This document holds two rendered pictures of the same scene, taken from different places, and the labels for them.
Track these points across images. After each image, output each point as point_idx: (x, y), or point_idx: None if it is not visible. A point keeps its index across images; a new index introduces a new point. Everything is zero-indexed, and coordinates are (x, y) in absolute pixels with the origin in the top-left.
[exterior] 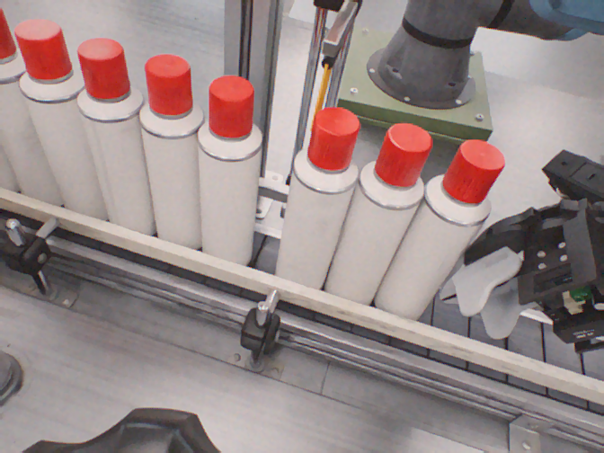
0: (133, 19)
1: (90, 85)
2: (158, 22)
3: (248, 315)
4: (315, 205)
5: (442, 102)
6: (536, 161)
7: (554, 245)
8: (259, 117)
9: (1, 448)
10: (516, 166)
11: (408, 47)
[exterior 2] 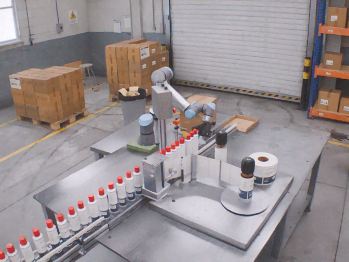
0: (102, 171)
1: (174, 147)
2: (105, 168)
3: None
4: (191, 143)
5: None
6: (171, 138)
7: (202, 132)
8: None
9: (201, 177)
10: (171, 140)
11: (148, 136)
